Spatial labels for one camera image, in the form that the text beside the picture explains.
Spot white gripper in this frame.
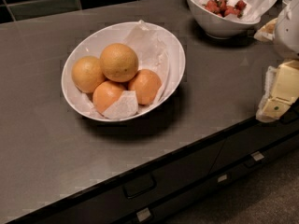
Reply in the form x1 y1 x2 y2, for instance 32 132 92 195
254 0 299 123

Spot white strawberry bowl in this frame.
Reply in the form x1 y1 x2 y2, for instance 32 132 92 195
187 0 261 39

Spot white oval bowl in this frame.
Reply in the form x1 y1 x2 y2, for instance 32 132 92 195
61 21 185 122

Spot right orange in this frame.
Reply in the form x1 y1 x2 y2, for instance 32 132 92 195
128 69 162 105

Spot orange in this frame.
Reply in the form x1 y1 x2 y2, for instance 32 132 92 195
128 69 162 105
93 80 126 114
99 43 138 82
72 56 106 93

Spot top orange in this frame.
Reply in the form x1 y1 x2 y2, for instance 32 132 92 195
99 43 138 82

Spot front orange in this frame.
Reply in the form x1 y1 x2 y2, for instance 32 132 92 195
93 80 126 114

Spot left orange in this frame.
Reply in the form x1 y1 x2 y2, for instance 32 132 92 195
72 56 106 93

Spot red strawberries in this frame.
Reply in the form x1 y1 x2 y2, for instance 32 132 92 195
203 0 247 18

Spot right drawer front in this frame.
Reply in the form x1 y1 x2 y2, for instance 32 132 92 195
211 102 299 173

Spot drawer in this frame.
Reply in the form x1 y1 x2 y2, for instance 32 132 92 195
8 141 222 224
211 102 299 173
114 135 299 224

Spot white paper liner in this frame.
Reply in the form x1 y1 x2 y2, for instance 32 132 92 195
62 21 170 122

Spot lower drawer front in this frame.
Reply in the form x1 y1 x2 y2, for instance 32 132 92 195
114 135 299 224

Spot left drawer front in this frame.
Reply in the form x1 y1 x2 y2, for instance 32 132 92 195
8 141 222 224

